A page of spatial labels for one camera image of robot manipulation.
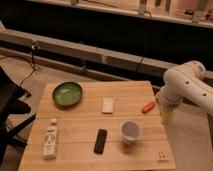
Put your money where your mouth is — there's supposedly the wooden table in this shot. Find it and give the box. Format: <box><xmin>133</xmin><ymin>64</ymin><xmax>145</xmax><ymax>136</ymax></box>
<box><xmin>18</xmin><ymin>81</ymin><xmax>176</xmax><ymax>171</ymax></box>

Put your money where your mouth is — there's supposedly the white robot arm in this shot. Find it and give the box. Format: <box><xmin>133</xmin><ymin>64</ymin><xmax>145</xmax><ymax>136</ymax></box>
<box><xmin>156</xmin><ymin>61</ymin><xmax>213</xmax><ymax>125</ymax></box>

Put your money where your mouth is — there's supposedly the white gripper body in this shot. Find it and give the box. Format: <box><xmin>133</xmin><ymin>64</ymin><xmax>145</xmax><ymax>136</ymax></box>
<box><xmin>156</xmin><ymin>91</ymin><xmax>182</xmax><ymax>110</ymax></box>

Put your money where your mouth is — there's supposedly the white sponge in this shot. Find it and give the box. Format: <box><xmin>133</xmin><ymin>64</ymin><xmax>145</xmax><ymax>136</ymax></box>
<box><xmin>102</xmin><ymin>97</ymin><xmax>113</xmax><ymax>114</ymax></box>

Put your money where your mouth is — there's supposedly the orange carrot toy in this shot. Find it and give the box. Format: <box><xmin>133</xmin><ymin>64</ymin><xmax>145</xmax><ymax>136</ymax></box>
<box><xmin>142</xmin><ymin>102</ymin><xmax>156</xmax><ymax>114</ymax></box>

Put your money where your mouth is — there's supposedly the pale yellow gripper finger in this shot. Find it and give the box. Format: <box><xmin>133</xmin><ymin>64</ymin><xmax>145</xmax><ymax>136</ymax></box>
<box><xmin>162</xmin><ymin>110</ymin><xmax>173</xmax><ymax>125</ymax></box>

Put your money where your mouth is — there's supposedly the black remote control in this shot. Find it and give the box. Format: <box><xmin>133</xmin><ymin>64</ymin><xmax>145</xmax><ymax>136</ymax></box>
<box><xmin>94</xmin><ymin>129</ymin><xmax>107</xmax><ymax>154</ymax></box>

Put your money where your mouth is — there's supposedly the black floor cable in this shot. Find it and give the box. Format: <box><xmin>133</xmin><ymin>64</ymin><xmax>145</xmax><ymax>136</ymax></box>
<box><xmin>0</xmin><ymin>43</ymin><xmax>41</xmax><ymax>98</ymax></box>

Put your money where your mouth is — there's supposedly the black chair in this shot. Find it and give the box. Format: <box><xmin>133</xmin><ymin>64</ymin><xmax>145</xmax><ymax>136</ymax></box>
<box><xmin>0</xmin><ymin>66</ymin><xmax>35</xmax><ymax>164</ymax></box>

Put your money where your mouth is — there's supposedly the white lotion bottle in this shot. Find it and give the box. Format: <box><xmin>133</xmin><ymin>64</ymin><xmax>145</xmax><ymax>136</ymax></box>
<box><xmin>43</xmin><ymin>118</ymin><xmax>58</xmax><ymax>159</ymax></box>

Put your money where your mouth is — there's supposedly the green ceramic bowl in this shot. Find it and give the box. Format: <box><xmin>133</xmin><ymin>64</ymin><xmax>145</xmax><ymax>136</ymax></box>
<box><xmin>52</xmin><ymin>82</ymin><xmax>83</xmax><ymax>108</ymax></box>

